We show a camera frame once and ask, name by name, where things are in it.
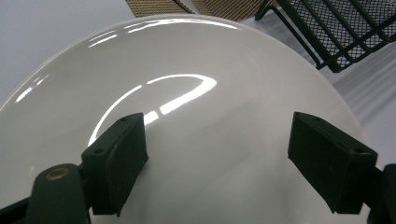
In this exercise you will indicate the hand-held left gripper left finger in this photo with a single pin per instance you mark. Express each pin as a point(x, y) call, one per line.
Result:
point(116, 161)

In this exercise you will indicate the white round plate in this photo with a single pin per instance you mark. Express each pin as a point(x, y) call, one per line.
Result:
point(186, 155)

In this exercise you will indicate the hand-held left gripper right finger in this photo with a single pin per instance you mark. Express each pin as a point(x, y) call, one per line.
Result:
point(333, 165)

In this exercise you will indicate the brown woven placemat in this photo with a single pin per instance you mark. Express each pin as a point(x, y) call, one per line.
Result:
point(149, 7)

